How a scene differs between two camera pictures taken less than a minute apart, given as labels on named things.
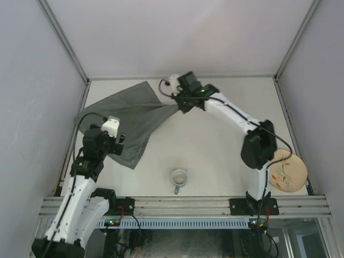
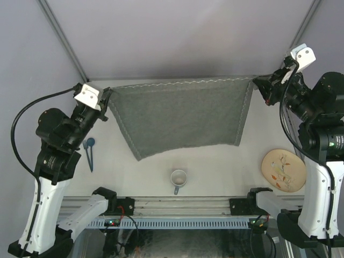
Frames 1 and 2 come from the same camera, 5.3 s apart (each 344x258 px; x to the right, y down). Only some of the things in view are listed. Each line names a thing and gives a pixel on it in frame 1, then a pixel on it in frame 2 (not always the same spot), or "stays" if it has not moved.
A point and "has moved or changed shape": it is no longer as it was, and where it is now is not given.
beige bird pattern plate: x=289 y=175 stays
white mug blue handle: x=179 y=177 stays
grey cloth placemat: x=137 y=109 has moved or changed shape
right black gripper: x=185 y=109 → x=270 y=83
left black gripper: x=116 y=148 → x=104 y=101
